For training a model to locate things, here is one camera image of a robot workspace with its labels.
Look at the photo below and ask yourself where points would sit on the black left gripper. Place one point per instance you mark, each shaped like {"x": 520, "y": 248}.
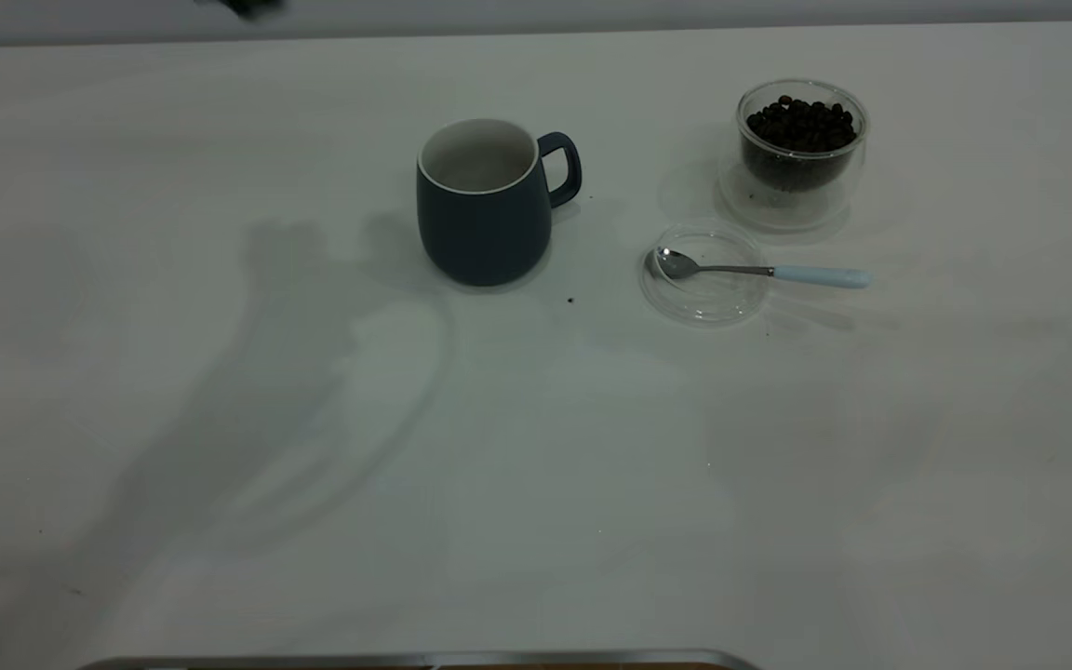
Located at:
{"x": 247, "y": 6}

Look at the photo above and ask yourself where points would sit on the dark blue ceramic mug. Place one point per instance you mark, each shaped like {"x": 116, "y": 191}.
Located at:
{"x": 485, "y": 233}

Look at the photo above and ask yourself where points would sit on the dark coffee beans pile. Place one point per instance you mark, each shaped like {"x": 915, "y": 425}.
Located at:
{"x": 801, "y": 130}

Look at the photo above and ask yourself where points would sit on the small clear glass dish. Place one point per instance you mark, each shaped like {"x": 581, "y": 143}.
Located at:
{"x": 708, "y": 302}

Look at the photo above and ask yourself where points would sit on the clear double-wall glass cup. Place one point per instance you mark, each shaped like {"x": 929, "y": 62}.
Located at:
{"x": 783, "y": 200}

